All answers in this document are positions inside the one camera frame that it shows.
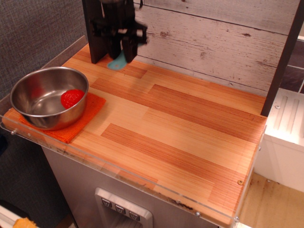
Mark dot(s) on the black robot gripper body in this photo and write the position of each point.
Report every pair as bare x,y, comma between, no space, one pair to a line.
118,20

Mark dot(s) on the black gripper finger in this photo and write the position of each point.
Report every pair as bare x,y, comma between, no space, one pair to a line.
114,46
130,49

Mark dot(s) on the teal scrubber brush white bristles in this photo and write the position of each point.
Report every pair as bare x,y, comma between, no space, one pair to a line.
120,62

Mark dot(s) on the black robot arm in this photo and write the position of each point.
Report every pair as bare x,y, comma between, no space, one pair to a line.
118,1

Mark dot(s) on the brass screw in counter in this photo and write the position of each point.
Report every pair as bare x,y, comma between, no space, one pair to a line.
240,182

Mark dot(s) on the red toy strawberry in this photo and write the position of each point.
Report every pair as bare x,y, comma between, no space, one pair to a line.
71,98

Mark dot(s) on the stainless steel bowl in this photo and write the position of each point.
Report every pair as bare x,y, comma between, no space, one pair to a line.
38,97

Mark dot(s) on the orange folded cloth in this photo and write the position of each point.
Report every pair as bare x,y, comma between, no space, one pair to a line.
93,106

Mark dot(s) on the clear acrylic front guard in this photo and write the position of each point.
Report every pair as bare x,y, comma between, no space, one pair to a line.
193,163

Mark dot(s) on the silver dispenser button panel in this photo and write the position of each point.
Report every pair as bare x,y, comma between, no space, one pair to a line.
117,212

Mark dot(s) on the yellow object bottom left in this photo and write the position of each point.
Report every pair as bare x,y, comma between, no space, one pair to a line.
24,223

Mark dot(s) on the dark brown right post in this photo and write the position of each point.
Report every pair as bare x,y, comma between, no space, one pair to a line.
284,59

